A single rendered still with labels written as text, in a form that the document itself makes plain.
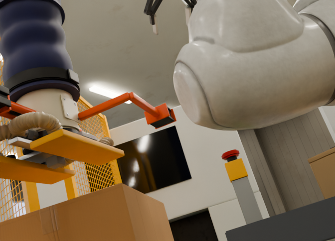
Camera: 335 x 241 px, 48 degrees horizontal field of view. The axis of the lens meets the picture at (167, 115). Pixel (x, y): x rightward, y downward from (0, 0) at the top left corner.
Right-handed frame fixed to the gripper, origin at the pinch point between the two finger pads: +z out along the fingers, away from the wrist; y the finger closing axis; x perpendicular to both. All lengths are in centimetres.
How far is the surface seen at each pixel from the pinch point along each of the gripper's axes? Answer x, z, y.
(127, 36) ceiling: 415, 130, 122
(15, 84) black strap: -13, 2, -57
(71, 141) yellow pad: -36, 12, -49
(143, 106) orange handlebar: -21.2, 16.3, -22.8
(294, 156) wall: 557, 643, 636
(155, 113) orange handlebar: -16.5, 23.0, -17.0
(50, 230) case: -43, 31, -60
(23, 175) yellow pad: -21, 27, -62
